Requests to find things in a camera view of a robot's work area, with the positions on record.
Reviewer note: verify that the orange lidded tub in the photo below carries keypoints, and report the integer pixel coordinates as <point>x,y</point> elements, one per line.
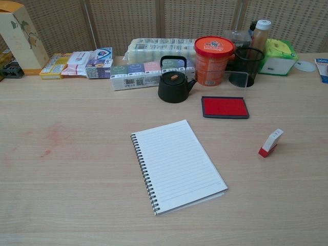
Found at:
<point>212,64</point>

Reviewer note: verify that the juice bottle white cap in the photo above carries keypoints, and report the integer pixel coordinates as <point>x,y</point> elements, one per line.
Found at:
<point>260,36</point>

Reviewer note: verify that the red and white stamp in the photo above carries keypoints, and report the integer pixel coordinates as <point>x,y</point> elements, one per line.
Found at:
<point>271,141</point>

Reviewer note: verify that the woven folding screen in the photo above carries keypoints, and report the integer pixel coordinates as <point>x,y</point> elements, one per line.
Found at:
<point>128,20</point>

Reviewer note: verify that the tall beige orange gift box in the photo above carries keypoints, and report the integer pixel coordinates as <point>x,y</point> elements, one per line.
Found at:
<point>20,38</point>

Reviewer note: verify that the red ink pad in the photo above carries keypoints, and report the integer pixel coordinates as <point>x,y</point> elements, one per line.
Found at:
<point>225,107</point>

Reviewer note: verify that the clear acrylic stand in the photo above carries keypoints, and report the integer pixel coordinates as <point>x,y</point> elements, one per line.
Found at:
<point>238,79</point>

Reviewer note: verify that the large pale yellow tissue pack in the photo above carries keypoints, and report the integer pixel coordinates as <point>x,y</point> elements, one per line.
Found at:
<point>153,51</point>

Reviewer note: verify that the clear plastic clip box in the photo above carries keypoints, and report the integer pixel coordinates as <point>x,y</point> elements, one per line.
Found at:
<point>235,38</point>

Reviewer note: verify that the gold foil pack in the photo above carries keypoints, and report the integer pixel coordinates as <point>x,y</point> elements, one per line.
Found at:
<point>5,57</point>

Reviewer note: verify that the clear round lid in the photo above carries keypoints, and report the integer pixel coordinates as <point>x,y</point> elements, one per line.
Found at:
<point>305,66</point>

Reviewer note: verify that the pink wet wipes pack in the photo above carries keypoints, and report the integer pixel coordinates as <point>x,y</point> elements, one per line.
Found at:
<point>77,61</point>

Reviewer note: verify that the black metal holder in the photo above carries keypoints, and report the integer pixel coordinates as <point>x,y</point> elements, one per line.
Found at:
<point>11,71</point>

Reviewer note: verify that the small purple box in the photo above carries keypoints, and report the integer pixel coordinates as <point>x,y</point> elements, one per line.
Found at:
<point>98,69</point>

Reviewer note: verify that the dark bottle black cap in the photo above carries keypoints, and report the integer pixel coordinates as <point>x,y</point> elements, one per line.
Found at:
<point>252,28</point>

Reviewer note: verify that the blue blister pack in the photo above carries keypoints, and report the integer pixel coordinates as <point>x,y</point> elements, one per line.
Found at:
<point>323,69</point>

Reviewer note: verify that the multicolour pocket tissue pack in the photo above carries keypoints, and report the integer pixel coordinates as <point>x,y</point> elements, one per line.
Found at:
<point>135,74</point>

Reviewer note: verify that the yellow snack box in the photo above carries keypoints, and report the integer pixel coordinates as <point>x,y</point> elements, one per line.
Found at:
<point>53,66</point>

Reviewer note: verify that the black mesh pen holder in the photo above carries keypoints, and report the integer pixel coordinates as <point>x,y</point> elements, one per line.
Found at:
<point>252,64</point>

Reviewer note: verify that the white lined spiral notebook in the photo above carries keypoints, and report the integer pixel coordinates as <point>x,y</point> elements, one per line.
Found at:
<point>176,166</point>

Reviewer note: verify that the blue white carton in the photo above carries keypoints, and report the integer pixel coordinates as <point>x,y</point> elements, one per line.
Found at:
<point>103,53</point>

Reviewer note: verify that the green tissue box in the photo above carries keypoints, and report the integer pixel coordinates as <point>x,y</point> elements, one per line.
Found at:
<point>279,51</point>

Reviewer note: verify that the black teapot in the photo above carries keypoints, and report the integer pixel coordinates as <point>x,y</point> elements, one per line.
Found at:
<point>174,89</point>

